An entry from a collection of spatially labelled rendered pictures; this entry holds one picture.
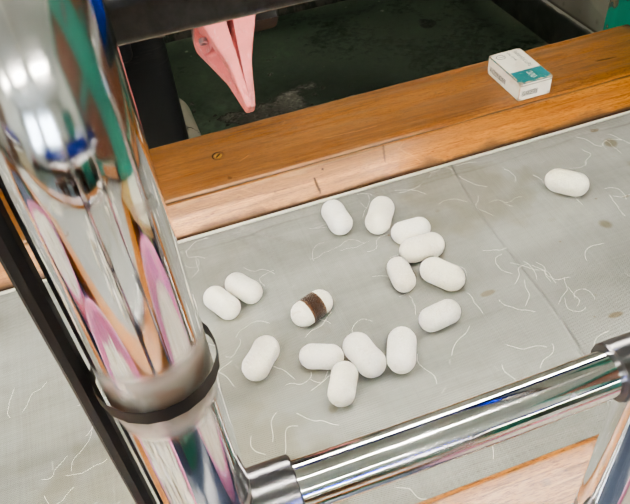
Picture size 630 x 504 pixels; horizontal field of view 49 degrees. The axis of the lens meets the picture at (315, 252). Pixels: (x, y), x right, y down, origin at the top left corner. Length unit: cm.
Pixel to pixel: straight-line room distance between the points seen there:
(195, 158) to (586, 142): 37
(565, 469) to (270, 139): 40
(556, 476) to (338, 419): 14
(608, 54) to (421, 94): 20
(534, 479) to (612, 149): 37
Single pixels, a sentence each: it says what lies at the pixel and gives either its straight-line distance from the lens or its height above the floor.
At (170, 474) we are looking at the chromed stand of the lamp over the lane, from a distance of 17.
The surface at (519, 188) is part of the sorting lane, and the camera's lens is 65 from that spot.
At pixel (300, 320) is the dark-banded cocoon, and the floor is 75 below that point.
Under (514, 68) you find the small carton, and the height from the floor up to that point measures 78.
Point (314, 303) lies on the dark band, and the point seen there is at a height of 76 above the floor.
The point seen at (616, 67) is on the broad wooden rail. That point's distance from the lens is 79.
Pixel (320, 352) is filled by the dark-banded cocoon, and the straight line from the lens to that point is 49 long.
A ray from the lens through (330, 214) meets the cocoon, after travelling 59.
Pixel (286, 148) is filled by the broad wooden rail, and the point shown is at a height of 76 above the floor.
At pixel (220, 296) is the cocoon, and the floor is 76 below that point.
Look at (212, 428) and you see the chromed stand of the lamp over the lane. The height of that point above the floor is 101.
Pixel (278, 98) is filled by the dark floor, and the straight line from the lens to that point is 220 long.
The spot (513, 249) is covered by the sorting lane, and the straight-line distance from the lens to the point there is 59.
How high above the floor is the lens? 114
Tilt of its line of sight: 44 degrees down
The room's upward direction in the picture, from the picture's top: 7 degrees counter-clockwise
